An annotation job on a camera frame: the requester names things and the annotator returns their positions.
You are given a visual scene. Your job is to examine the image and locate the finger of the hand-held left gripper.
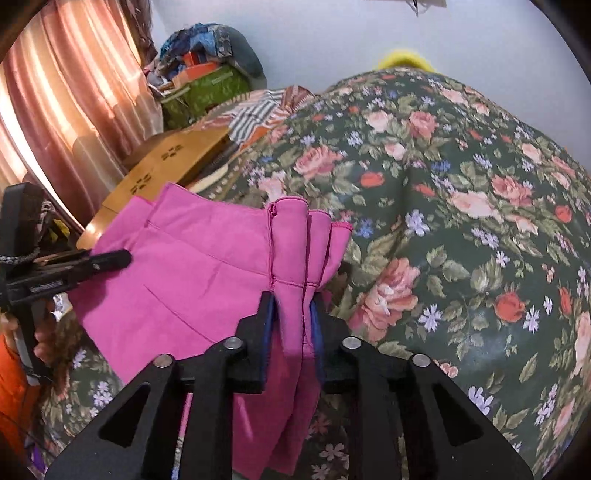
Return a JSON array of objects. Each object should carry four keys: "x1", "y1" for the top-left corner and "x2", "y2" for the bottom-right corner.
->
[{"x1": 7, "y1": 249, "x2": 132, "y2": 303}]

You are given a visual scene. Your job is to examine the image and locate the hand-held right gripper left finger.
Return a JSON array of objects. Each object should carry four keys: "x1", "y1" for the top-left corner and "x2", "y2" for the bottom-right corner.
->
[{"x1": 44, "y1": 291, "x2": 278, "y2": 480}]

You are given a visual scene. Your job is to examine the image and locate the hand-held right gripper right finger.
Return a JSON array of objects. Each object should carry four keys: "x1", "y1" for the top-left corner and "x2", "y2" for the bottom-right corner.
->
[{"x1": 309, "y1": 299, "x2": 548, "y2": 480}]

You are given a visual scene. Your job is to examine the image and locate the pink pants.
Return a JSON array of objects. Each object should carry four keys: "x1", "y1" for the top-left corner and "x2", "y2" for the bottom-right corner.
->
[{"x1": 69, "y1": 182, "x2": 354, "y2": 476}]

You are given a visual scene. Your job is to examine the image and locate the person's left hand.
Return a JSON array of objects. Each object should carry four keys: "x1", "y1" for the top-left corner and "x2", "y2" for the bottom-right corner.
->
[{"x1": 36, "y1": 308, "x2": 62, "y2": 366}]

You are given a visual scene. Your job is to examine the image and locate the wooden lap desk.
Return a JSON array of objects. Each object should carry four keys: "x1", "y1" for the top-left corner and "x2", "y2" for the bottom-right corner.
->
[{"x1": 76, "y1": 124, "x2": 232, "y2": 250}]

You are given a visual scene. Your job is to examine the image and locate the pink striped curtain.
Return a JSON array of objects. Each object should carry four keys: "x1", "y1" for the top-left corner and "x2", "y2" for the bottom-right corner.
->
[{"x1": 0, "y1": 0, "x2": 160, "y2": 232}]

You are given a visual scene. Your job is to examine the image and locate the dark floral blanket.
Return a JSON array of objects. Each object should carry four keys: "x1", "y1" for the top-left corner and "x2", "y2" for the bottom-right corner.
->
[{"x1": 41, "y1": 65, "x2": 591, "y2": 480}]

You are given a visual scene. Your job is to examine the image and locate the green storage box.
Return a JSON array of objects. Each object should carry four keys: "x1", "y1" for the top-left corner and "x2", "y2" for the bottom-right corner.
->
[{"x1": 159, "y1": 65, "x2": 252, "y2": 130}]

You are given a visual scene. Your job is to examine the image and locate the striped patchwork bedsheet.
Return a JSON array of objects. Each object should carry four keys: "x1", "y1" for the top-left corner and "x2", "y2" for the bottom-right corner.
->
[{"x1": 185, "y1": 85, "x2": 319, "y2": 153}]

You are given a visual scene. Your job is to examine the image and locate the pile of clothes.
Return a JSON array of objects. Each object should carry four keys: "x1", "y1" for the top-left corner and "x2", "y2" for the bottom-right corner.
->
[{"x1": 148, "y1": 23, "x2": 266, "y2": 88}]

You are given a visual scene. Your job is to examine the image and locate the yellow hoop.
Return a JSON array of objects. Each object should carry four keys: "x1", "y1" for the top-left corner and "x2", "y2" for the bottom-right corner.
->
[{"x1": 376, "y1": 50, "x2": 439, "y2": 72}]

